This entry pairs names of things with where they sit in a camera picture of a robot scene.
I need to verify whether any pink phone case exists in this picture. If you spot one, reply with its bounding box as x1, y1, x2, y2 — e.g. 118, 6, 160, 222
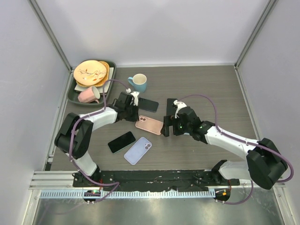
135, 115, 163, 135

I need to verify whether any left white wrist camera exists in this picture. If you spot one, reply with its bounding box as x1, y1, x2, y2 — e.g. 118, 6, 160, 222
126, 88, 140, 106

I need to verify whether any lilac phone case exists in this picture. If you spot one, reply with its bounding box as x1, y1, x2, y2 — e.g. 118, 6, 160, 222
124, 137, 152, 165

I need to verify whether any dark green tray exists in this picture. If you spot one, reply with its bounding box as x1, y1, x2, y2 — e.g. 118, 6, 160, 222
67, 61, 117, 107

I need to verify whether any floral cream plate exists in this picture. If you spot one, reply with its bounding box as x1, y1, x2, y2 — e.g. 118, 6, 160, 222
73, 60, 108, 86

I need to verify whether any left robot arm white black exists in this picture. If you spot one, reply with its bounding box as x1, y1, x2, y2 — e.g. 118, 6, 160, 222
54, 91, 139, 187

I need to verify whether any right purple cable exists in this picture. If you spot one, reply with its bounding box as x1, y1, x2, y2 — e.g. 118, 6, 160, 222
174, 94, 294, 205

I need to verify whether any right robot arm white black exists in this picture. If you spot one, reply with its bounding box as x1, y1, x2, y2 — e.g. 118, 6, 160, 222
161, 106, 288, 190

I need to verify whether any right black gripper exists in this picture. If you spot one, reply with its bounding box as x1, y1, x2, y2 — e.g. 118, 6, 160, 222
161, 114, 191, 137

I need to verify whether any silver phone black screen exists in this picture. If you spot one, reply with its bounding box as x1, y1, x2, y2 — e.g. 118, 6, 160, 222
166, 98, 177, 116

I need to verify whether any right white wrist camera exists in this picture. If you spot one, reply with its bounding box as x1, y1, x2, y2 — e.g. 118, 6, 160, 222
173, 100, 187, 118

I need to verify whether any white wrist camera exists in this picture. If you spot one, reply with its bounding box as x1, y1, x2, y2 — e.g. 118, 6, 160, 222
173, 100, 187, 118
126, 88, 140, 106

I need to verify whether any pink cup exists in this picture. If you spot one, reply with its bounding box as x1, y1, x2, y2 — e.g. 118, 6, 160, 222
78, 86, 100, 103

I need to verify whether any blue phone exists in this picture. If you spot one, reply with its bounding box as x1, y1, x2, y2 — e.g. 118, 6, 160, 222
138, 98, 159, 113

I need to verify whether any orange rimmed plate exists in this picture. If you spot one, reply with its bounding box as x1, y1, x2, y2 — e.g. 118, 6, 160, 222
76, 61, 110, 88

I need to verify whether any dark green phone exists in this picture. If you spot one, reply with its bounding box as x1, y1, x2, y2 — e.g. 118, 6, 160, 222
108, 131, 136, 154

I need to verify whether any white slotted cable duct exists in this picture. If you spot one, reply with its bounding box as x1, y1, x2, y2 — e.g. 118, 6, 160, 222
40, 189, 215, 199

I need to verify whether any blue ceramic mug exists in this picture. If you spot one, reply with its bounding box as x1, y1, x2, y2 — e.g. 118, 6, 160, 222
127, 74, 147, 93

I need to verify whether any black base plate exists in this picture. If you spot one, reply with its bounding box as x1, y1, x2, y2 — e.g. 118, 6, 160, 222
72, 169, 240, 192

